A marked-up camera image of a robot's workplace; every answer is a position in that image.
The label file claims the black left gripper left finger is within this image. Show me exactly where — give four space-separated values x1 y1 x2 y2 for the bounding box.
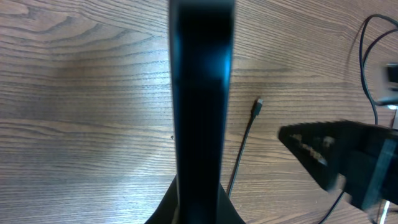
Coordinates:
145 177 180 224

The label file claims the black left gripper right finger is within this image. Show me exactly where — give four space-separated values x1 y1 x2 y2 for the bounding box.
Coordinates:
217 184 245 224

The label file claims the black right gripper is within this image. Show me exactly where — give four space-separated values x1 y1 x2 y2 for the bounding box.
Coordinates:
278 120 397 210

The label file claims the black USB charger cable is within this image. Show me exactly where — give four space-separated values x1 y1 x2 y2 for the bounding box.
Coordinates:
226 14 398 224

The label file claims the blue Galaxy smartphone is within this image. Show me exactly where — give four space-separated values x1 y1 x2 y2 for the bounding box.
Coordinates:
169 0 235 223

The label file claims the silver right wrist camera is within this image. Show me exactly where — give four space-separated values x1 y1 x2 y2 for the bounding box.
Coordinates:
374 62 397 106

